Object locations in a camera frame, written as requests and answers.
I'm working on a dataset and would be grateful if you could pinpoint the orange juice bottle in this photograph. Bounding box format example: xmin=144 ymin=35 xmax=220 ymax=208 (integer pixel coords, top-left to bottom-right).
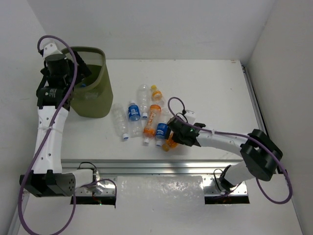
xmin=161 ymin=131 xmax=178 ymax=152

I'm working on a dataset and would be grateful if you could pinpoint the tall orange label bottle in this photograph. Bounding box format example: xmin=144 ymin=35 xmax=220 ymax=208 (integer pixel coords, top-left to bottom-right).
xmin=143 ymin=104 xmax=161 ymax=145

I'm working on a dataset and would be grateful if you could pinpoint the small orange bottle yellow cap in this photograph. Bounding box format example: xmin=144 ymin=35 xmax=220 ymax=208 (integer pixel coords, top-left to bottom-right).
xmin=151 ymin=85 xmax=164 ymax=106

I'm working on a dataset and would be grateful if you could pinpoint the blue label water bottle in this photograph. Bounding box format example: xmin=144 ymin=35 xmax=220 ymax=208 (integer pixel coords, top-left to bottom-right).
xmin=128 ymin=100 xmax=143 ymax=137

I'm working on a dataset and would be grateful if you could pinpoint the clear bottle white cap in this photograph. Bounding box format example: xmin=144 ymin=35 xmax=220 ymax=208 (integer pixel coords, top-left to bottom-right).
xmin=136 ymin=84 xmax=150 ymax=119

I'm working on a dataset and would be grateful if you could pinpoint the clear ribbed bottle blue cap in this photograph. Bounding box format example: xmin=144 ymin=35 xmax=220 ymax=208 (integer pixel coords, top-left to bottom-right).
xmin=112 ymin=103 xmax=130 ymax=141

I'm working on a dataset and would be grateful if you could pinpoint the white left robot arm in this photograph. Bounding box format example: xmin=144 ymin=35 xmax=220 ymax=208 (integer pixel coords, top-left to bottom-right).
xmin=19 ymin=50 xmax=92 ymax=197

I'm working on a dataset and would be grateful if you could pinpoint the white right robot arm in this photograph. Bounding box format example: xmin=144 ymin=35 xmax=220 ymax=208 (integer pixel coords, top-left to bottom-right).
xmin=166 ymin=117 xmax=283 ymax=192

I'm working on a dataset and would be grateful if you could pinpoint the olive green mesh bin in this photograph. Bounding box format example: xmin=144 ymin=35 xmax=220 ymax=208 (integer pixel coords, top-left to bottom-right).
xmin=70 ymin=47 xmax=113 ymax=118

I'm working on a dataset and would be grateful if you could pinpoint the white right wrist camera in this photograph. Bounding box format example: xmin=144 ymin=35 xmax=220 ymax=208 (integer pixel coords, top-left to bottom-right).
xmin=182 ymin=110 xmax=196 ymax=125

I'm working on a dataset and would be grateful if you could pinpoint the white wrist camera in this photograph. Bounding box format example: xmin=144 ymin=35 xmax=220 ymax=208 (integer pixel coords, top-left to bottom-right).
xmin=182 ymin=110 xmax=196 ymax=125
xmin=39 ymin=41 xmax=62 ymax=61

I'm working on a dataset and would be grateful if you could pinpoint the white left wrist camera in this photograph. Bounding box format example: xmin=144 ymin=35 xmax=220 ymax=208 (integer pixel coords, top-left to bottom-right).
xmin=39 ymin=41 xmax=62 ymax=61

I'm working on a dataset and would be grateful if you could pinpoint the aluminium rail frame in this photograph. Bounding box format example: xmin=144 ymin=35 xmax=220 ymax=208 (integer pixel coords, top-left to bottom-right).
xmin=61 ymin=60 xmax=257 ymax=201

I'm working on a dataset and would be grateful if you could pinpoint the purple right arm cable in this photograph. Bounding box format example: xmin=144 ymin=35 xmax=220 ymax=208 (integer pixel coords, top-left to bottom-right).
xmin=167 ymin=96 xmax=293 ymax=204

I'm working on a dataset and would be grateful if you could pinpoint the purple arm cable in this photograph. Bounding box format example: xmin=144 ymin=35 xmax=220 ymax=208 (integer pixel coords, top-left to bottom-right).
xmin=167 ymin=96 xmax=293 ymax=204
xmin=17 ymin=35 xmax=80 ymax=233

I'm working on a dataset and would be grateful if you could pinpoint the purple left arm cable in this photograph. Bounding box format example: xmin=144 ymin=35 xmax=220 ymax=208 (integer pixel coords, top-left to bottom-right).
xmin=17 ymin=35 xmax=80 ymax=233

